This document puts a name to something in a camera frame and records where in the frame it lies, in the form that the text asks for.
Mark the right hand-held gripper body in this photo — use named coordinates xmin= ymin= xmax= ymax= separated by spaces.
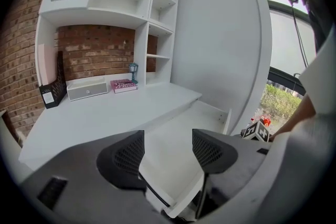
xmin=241 ymin=120 xmax=272 ymax=143

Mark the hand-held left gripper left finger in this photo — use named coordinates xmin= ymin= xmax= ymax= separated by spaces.
xmin=18 ymin=129 xmax=169 ymax=224

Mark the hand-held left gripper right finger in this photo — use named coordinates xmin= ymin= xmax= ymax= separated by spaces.
xmin=191 ymin=128 xmax=274 ymax=219

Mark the white desk drawer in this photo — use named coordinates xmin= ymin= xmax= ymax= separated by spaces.
xmin=138 ymin=100 xmax=233 ymax=218

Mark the person's right forearm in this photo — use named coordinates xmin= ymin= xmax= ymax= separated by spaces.
xmin=269 ymin=93 xmax=317 ymax=141

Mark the white desk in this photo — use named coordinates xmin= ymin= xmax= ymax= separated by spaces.
xmin=18 ymin=82 xmax=203 ymax=174

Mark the red packet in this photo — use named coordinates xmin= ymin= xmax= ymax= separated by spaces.
xmin=262 ymin=113 xmax=274 ymax=127

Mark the white box speaker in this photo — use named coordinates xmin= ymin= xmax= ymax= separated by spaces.
xmin=66 ymin=77 xmax=109 ymax=102

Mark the black mesh file holder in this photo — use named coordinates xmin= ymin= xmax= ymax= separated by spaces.
xmin=39 ymin=50 xmax=68 ymax=110

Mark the black-framed window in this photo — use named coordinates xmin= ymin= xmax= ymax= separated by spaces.
xmin=256 ymin=0 xmax=336 ymax=125

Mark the pink book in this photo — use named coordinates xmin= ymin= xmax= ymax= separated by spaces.
xmin=110 ymin=78 xmax=139 ymax=95

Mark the pink folder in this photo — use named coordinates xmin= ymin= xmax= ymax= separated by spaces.
xmin=36 ymin=42 xmax=60 ymax=87

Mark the small blue lantern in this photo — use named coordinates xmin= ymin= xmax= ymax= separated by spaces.
xmin=128 ymin=62 xmax=140 ymax=85

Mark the hanging black cable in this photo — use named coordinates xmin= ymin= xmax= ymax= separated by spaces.
xmin=288 ymin=0 xmax=311 ymax=69

